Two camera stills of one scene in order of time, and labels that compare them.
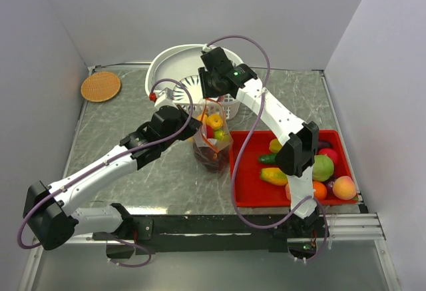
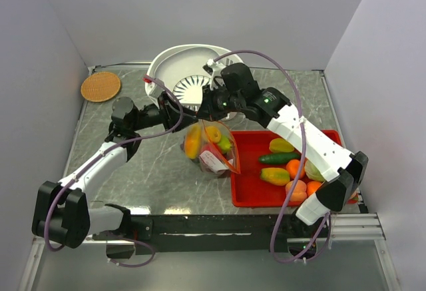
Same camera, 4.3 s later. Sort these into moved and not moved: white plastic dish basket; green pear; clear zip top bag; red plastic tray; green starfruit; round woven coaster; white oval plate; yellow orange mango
Moved: yellow orange mango; green pear; clear zip top bag
Not moved: white plastic dish basket; white oval plate; round woven coaster; green starfruit; red plastic tray
